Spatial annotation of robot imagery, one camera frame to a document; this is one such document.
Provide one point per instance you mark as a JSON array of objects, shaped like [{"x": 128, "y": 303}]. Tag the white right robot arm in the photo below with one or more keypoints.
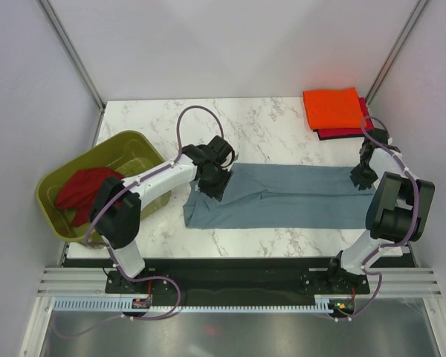
[{"x": 398, "y": 211}]

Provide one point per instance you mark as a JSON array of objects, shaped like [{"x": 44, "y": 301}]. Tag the red t-shirt in bin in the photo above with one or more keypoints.
[{"x": 80, "y": 191}]

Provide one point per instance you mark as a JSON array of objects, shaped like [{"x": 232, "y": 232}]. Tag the olive green plastic bin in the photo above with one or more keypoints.
[{"x": 129, "y": 153}]

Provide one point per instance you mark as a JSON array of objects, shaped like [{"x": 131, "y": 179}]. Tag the folded orange t-shirt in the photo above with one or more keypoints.
[{"x": 332, "y": 108}]

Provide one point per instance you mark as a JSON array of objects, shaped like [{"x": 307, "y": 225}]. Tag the white slotted cable duct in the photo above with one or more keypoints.
[{"x": 133, "y": 305}]

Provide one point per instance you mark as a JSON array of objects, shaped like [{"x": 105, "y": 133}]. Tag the blue-grey t-shirt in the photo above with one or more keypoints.
[{"x": 281, "y": 196}]

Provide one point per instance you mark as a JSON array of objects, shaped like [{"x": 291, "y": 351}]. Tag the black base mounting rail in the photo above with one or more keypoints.
[{"x": 237, "y": 280}]

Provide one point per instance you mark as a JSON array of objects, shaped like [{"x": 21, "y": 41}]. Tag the aluminium frame post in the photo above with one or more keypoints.
[
  {"x": 400, "y": 42},
  {"x": 68, "y": 46}
]

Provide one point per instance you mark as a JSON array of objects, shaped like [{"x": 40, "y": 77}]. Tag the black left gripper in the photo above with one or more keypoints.
[{"x": 216, "y": 191}]

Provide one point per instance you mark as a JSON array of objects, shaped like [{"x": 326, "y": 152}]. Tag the left aluminium frame post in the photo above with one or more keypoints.
[{"x": 68, "y": 46}]

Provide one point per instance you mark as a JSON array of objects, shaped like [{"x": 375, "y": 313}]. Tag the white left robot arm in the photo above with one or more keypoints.
[{"x": 117, "y": 209}]

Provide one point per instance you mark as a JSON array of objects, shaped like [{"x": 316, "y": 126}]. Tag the right aluminium frame post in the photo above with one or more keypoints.
[{"x": 400, "y": 42}]

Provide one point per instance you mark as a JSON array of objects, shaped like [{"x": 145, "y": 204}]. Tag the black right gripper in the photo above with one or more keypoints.
[{"x": 358, "y": 179}]

